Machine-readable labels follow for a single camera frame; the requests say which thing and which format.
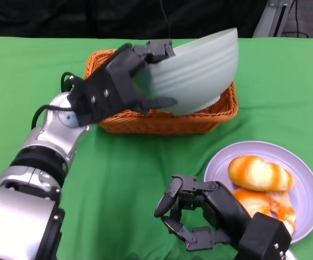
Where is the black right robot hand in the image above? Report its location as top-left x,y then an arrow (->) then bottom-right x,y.
154,174 -> 254,251

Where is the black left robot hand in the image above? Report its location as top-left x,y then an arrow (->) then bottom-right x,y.
104,40 -> 178,114

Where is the ring-shaped striped orange bread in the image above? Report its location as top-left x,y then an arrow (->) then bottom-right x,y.
232,188 -> 297,236

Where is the long striped orange bread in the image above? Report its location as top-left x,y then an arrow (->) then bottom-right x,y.
227,155 -> 296,192

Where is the grey round bowl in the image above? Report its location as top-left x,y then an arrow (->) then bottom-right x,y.
132,27 -> 240,116

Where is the orange wicker basket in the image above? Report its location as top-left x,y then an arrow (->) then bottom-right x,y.
83,48 -> 239,135

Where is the white round plate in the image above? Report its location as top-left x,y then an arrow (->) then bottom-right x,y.
203,140 -> 313,244

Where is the black cloth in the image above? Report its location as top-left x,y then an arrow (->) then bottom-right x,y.
0,0 -> 265,38

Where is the green tablecloth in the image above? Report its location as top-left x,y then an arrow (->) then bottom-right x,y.
0,36 -> 313,260

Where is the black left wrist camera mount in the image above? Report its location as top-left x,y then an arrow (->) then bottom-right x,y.
66,66 -> 144,127

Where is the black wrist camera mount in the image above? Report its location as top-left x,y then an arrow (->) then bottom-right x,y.
66,66 -> 144,127
237,212 -> 292,260

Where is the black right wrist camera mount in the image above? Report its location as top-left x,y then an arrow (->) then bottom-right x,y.
237,212 -> 292,260

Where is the thin black hanging cable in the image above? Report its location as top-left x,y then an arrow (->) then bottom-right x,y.
160,0 -> 172,40

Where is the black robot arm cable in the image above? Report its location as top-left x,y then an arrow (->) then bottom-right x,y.
31,71 -> 77,131

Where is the grey aluminium frame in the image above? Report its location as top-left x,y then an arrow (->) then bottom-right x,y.
252,0 -> 292,38

